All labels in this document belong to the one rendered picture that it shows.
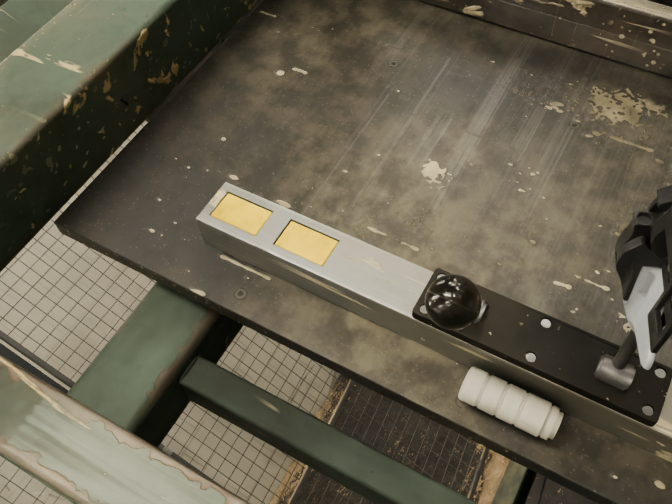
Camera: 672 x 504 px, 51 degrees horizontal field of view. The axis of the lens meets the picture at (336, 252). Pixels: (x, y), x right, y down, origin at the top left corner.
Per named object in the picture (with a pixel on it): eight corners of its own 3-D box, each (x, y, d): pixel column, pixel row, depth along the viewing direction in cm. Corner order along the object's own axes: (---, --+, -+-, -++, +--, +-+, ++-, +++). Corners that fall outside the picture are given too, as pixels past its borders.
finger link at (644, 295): (604, 396, 46) (651, 330, 38) (600, 316, 49) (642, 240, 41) (654, 402, 45) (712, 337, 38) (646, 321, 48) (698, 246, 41)
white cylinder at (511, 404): (455, 403, 58) (547, 448, 56) (458, 389, 56) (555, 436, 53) (469, 374, 59) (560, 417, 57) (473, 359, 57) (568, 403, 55)
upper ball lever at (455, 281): (481, 339, 58) (464, 339, 45) (439, 319, 59) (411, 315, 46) (500, 297, 58) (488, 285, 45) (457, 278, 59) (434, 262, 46)
